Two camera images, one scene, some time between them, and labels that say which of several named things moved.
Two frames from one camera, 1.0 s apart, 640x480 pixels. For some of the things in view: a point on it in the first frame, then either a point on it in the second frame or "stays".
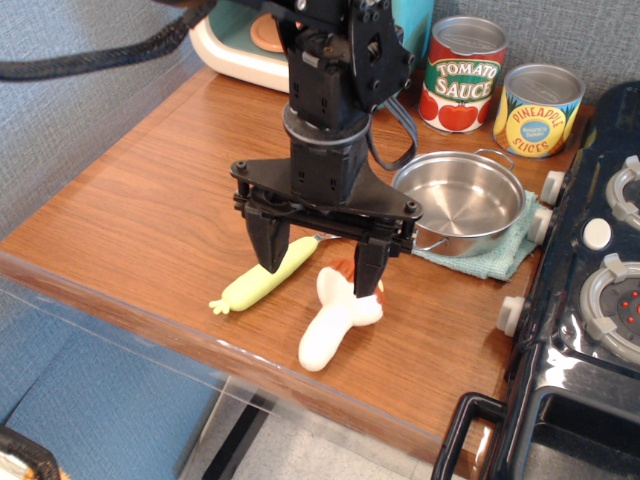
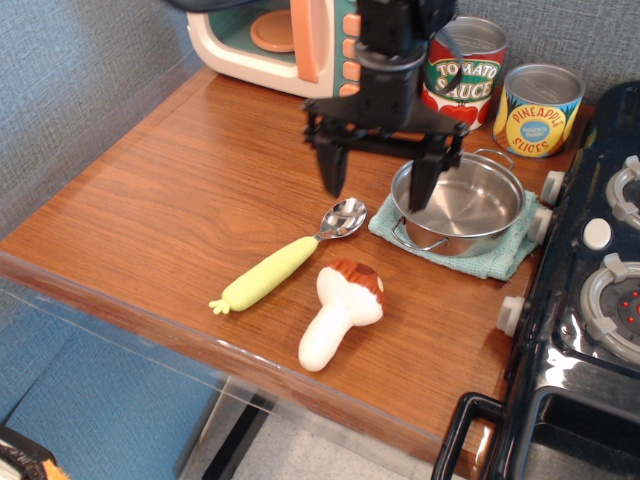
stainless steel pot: [468, 199] stays
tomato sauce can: [465, 56] stays
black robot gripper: [328, 183] → [386, 117]
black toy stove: [571, 333] stays
